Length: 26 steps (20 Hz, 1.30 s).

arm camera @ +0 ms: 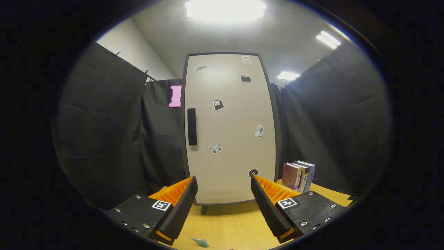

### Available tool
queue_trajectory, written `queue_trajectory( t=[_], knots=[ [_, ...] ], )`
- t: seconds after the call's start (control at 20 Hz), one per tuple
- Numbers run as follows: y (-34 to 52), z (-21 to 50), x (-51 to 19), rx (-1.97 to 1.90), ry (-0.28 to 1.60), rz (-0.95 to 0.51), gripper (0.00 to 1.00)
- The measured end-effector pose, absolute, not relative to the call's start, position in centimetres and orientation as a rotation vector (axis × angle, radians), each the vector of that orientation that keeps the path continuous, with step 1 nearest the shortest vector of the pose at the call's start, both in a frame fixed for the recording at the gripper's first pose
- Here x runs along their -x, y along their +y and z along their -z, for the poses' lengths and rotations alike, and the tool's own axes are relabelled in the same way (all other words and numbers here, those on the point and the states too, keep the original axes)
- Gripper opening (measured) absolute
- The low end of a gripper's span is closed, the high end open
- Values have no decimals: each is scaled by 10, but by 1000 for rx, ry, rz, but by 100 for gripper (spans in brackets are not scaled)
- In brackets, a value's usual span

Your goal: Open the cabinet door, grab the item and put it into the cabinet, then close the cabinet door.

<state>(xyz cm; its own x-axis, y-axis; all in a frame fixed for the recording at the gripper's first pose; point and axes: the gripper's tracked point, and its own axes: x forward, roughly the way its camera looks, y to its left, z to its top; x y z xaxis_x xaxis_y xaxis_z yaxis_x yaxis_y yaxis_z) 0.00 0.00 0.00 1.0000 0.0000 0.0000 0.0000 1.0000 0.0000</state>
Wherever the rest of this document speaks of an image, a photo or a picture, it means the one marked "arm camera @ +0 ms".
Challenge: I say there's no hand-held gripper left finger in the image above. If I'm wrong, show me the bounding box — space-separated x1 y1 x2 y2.
104 175 199 246

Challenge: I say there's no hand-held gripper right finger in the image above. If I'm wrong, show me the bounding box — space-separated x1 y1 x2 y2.
250 174 347 244

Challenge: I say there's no black door handle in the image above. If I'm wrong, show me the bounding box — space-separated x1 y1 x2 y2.
187 108 197 146

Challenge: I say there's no dark grey cabinet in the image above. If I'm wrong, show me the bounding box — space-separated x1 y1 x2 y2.
182 52 282 215

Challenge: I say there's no white book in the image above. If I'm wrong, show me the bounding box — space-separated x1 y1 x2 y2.
295 162 309 193

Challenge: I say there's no black backdrop cloth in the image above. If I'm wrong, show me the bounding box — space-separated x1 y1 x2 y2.
55 42 391 210

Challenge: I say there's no small ceiling light panel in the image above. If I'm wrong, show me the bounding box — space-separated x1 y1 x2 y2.
276 71 300 81

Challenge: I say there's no double tube ceiling light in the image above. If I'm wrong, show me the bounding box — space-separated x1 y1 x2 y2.
316 30 341 49

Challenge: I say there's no large ceiling light panel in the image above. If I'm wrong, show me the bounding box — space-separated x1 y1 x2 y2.
185 0 267 20

